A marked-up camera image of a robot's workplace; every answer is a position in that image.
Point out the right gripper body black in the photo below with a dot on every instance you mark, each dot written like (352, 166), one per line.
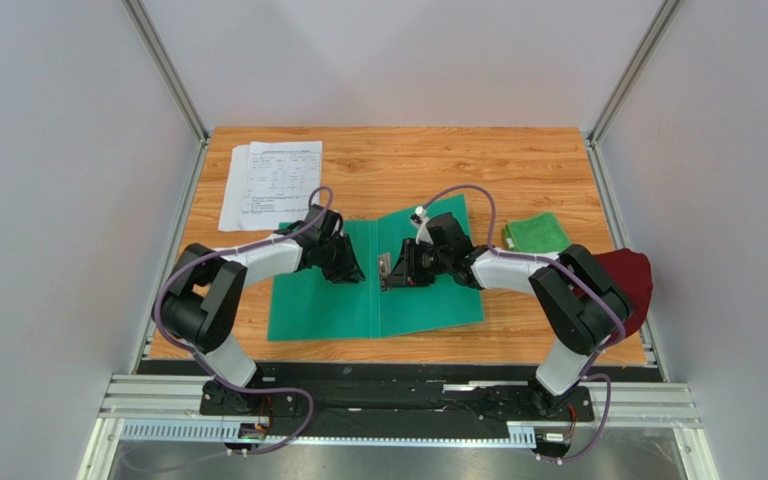
(408, 262)

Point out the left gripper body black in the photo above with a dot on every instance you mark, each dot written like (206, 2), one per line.
(327, 257)

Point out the green file folder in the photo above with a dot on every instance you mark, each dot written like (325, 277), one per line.
(305, 306)

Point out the printed paper sheet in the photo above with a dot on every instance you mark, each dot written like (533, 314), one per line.
(280, 178)

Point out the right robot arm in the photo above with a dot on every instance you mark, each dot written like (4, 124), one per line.
(585, 308)

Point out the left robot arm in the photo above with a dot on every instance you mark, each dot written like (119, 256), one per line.
(197, 305)

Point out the metal folder clip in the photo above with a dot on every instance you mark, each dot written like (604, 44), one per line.
(384, 268)

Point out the green folded cloth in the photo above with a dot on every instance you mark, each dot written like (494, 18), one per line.
(539, 234)

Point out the lower white paper sheet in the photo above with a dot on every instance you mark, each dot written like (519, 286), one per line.
(231, 211)

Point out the dark red hat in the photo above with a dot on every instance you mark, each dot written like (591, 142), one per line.
(632, 272)

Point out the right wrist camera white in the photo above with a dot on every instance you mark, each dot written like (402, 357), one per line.
(420, 221)

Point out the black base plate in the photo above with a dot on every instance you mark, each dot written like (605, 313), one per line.
(480, 389)

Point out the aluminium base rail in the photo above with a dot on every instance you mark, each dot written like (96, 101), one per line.
(166, 408)

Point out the right aluminium frame post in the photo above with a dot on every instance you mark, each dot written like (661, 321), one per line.
(643, 52)

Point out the aluminium frame post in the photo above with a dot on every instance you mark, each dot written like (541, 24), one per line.
(643, 52)
(151, 38)

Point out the left aluminium frame post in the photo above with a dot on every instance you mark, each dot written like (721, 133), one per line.
(151, 38)

